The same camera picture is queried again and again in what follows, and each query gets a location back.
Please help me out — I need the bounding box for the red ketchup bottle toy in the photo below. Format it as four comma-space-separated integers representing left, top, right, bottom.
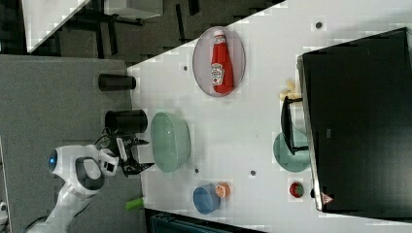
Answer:
211, 30, 234, 94

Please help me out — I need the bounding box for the green oval strainer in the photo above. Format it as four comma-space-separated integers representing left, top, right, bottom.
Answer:
151, 113, 190, 173

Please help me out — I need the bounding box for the orange slice toy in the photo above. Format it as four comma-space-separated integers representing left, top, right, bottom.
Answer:
215, 182, 230, 198

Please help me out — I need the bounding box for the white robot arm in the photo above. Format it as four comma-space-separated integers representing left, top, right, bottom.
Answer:
21, 138, 153, 233

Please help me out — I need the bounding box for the yellow plush banana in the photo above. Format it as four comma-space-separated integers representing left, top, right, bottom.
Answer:
279, 80, 301, 101

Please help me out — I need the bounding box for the grey round plate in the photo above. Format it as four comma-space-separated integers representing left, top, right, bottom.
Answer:
192, 26, 246, 97

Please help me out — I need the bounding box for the black toaster oven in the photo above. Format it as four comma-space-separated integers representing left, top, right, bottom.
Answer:
281, 27, 412, 222

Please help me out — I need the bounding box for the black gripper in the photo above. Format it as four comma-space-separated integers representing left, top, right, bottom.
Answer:
116, 138, 154, 177

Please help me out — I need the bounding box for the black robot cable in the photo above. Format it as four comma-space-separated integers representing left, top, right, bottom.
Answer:
93, 127, 120, 153

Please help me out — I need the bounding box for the blue cup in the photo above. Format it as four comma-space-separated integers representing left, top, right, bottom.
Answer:
192, 183, 221, 215

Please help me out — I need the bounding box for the red strawberry toy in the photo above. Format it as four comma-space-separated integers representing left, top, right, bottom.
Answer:
289, 182, 304, 198

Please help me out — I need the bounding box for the green marker handle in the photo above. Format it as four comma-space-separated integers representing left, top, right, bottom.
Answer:
124, 198, 144, 211

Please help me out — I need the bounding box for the light green cup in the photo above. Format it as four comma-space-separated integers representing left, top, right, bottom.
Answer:
273, 130, 310, 173

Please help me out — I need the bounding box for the black cylinder post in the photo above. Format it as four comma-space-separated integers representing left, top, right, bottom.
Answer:
98, 74, 136, 91

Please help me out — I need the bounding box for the black cylinder cup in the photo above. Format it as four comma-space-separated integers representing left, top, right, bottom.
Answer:
104, 110, 148, 135

